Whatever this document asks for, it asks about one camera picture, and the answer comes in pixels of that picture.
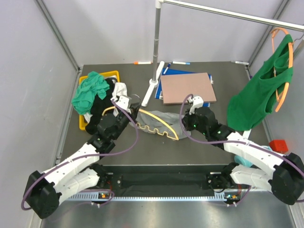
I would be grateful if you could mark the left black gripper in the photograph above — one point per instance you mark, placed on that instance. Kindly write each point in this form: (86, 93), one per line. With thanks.
(134, 108)

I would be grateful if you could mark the grey tank top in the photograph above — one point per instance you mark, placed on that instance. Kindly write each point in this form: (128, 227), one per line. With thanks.
(161, 121)

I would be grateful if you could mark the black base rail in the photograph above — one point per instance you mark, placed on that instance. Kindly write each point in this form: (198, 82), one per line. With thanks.
(163, 180)

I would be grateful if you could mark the orange capped marker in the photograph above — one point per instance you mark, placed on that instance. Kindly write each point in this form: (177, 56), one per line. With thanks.
(142, 63)

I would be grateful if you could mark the blue capped marker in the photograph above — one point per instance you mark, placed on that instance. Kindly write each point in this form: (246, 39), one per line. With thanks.
(181, 63)

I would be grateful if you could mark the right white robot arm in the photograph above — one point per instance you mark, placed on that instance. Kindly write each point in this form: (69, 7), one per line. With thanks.
(282, 175)

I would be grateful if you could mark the yellow wooden hanger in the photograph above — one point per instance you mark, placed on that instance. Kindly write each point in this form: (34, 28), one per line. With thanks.
(156, 126)

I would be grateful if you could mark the metal clothes rack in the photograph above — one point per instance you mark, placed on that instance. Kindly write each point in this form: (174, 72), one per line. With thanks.
(157, 67)

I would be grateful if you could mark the blue pen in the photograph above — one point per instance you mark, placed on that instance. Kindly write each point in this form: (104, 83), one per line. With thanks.
(166, 69)

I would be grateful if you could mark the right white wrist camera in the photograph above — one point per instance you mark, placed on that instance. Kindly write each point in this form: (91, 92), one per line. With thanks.
(195, 102)

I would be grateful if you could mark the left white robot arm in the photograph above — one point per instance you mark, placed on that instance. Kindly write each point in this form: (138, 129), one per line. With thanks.
(46, 191)

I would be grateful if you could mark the yellow plastic bin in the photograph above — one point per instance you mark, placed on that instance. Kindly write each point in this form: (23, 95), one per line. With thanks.
(82, 121)

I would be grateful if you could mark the red box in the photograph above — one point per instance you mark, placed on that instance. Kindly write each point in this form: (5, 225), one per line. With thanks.
(279, 145)

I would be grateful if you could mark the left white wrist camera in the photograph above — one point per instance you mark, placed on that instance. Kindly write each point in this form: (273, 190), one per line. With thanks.
(122, 102)

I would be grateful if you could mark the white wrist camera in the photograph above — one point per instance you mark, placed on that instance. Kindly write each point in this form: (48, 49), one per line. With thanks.
(195, 102)
(122, 102)

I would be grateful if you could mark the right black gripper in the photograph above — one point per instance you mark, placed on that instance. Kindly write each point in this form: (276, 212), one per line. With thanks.
(186, 120)

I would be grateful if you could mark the white garment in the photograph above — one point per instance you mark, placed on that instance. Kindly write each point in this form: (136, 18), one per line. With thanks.
(119, 90)

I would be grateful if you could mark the black capped marker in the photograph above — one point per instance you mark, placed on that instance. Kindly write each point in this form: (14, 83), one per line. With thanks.
(240, 62)

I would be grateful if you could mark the green tank top hanging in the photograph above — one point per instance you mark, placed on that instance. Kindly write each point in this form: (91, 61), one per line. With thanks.
(257, 99)

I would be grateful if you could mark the black garment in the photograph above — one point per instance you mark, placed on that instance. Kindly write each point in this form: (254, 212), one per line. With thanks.
(99, 105)

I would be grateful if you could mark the teal green garment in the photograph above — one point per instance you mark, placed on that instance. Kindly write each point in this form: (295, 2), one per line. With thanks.
(94, 84)

